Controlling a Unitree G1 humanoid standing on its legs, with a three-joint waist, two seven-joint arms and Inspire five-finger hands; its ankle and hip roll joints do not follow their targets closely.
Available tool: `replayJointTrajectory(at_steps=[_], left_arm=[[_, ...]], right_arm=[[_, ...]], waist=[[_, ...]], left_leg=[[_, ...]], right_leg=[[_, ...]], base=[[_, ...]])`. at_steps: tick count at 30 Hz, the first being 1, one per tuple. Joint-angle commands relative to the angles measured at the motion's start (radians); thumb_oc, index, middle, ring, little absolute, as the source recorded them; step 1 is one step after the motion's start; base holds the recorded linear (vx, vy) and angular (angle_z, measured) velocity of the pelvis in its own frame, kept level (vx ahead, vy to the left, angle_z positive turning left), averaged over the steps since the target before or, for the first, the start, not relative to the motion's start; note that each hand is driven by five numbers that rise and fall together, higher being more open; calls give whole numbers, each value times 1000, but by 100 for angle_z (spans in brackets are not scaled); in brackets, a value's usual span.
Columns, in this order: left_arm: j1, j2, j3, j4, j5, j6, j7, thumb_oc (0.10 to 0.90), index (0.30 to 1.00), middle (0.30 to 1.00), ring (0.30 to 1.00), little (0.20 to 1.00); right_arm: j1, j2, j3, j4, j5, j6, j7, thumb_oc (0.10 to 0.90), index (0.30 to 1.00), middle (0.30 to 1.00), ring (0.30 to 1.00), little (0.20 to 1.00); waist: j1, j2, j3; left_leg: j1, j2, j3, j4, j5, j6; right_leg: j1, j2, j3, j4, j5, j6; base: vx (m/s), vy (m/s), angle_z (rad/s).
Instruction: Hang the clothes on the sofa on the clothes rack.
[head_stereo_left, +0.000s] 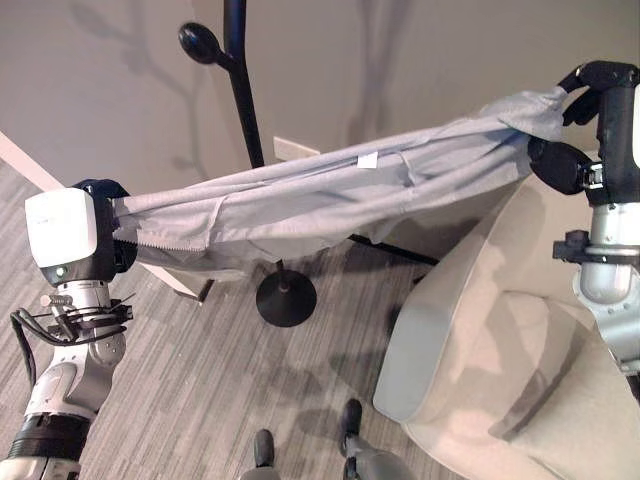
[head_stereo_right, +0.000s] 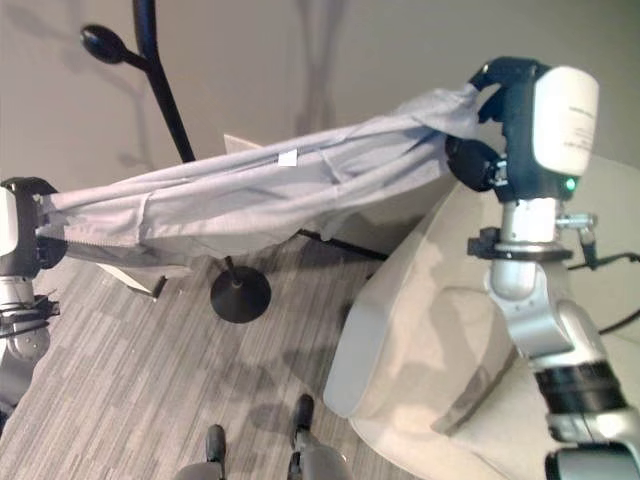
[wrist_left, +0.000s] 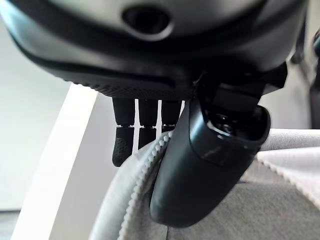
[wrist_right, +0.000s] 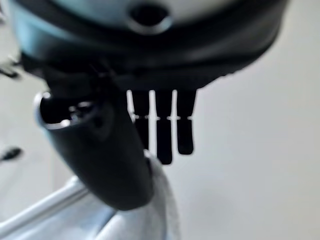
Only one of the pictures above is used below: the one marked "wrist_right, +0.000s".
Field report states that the silver metal rod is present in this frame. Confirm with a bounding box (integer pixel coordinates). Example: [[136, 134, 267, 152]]
[[0, 186, 89, 235]]

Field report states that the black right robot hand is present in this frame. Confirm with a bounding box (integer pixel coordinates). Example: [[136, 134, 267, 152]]
[[7, 0, 286, 211]]

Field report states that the light blue garment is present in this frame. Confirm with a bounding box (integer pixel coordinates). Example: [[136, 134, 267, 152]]
[[0, 149, 182, 240]]

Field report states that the small black object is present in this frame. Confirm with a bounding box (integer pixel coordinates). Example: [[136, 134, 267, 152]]
[[0, 146, 22, 161]]

